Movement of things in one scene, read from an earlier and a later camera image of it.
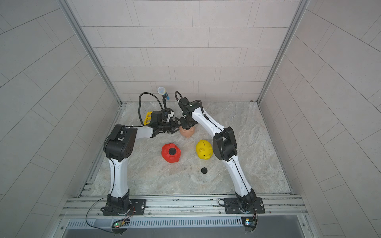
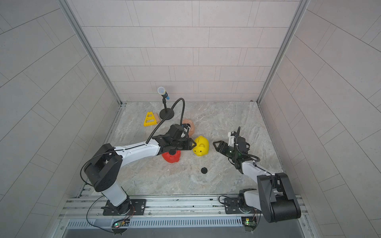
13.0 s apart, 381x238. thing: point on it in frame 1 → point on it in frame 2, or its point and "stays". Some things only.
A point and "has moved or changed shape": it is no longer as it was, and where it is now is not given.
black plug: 204,170 stays
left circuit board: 121,222 stays
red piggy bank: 171,152 stays
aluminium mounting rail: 184,207 stays
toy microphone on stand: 161,90 stays
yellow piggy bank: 204,149 has moved or changed shape
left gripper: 172,127 → 188,144
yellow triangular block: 147,119 stays
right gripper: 185,124 → 223,144
